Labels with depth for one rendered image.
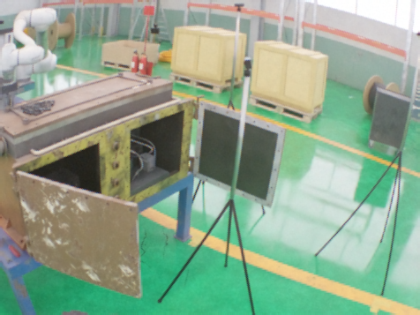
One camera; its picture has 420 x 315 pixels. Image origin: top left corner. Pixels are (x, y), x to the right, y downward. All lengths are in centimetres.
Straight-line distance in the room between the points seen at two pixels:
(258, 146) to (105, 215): 129
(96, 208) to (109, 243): 18
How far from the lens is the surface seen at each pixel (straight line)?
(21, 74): 315
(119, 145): 229
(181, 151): 282
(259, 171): 264
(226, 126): 268
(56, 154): 199
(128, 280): 182
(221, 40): 718
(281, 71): 667
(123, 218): 159
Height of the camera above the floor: 205
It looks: 24 degrees down
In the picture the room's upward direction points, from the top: 5 degrees clockwise
